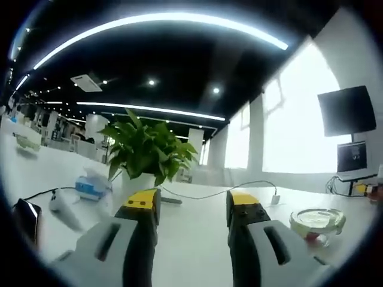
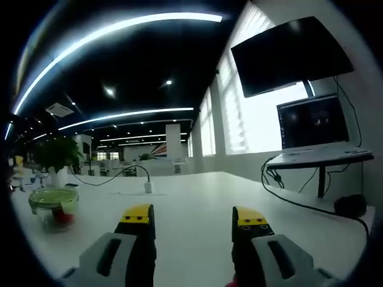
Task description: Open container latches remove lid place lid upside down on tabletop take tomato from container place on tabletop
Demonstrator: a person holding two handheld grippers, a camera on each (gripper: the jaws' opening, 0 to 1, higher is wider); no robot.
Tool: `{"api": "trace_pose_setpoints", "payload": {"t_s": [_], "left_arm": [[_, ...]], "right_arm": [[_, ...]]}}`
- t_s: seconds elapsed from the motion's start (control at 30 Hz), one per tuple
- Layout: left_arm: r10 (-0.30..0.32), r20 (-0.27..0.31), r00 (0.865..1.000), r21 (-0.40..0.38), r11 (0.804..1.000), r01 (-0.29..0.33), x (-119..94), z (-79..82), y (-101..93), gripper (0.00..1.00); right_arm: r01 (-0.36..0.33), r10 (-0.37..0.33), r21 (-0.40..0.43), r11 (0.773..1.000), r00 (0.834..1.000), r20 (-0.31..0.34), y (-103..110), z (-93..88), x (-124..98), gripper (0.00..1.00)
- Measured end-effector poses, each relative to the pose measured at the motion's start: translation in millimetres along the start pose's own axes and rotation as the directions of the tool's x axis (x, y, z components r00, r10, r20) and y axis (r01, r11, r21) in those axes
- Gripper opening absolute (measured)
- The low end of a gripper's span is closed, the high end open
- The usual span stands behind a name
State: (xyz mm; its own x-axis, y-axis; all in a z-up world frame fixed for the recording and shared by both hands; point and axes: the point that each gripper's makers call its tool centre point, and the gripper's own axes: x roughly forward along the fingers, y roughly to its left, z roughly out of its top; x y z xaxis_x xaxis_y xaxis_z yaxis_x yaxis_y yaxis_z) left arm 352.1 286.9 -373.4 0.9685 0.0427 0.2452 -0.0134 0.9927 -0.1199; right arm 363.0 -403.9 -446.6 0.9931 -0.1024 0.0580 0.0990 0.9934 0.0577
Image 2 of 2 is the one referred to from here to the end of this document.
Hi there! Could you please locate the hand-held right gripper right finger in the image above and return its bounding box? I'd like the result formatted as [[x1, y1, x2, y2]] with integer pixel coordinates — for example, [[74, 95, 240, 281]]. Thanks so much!
[[231, 206, 333, 287]]

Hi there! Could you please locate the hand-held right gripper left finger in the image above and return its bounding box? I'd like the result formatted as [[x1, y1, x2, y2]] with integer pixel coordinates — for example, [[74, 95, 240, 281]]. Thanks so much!
[[61, 204, 157, 287]]

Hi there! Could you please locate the red tomato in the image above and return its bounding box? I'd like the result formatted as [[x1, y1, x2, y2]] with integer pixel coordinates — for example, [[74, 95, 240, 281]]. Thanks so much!
[[52, 209, 75, 230]]

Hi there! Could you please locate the clear glass container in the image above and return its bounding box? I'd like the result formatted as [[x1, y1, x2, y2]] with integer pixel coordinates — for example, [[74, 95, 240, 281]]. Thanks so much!
[[29, 188, 80, 234]]

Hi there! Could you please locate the green container lid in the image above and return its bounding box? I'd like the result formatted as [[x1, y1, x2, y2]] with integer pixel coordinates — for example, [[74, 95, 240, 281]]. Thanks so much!
[[28, 188, 80, 215]]

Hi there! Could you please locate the white tabletop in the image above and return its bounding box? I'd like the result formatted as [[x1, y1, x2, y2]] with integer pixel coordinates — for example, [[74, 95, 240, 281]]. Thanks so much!
[[11, 171, 376, 279]]

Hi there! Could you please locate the open laptop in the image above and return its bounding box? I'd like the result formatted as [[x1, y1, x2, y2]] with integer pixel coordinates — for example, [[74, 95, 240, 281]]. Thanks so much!
[[270, 94, 375, 161]]

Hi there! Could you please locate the black laptop stand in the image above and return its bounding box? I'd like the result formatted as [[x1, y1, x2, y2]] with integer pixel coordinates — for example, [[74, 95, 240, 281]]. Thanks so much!
[[266, 154, 375, 199]]

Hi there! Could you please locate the white square pillar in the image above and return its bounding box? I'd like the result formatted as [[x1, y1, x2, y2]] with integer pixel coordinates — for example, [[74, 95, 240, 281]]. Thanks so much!
[[165, 124, 181, 175]]

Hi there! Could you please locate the black round device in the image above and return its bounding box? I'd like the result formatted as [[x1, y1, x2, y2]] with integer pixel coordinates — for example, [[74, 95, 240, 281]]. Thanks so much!
[[334, 194, 368, 218]]

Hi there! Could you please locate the potted green plant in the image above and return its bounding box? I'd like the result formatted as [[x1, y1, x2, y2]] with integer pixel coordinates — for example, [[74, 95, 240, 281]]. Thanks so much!
[[35, 136, 84, 190]]

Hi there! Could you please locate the colourful toy figure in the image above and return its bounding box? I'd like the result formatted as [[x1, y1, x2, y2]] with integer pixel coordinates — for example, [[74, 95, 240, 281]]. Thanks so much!
[[11, 155, 27, 193]]

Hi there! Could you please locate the ceiling air conditioner vent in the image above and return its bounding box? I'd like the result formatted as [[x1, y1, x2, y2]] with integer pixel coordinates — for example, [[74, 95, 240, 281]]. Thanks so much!
[[45, 103, 75, 118]]

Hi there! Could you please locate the thick black cable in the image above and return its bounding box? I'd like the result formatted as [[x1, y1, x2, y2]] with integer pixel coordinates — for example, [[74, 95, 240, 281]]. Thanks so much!
[[261, 154, 370, 237]]

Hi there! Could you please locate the thin hanging black cable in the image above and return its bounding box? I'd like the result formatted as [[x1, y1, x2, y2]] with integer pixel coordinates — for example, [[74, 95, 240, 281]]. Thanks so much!
[[333, 75, 363, 149]]

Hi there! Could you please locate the large black wall monitor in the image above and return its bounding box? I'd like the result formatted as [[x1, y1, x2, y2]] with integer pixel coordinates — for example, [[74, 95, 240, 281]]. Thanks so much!
[[230, 16, 355, 99]]

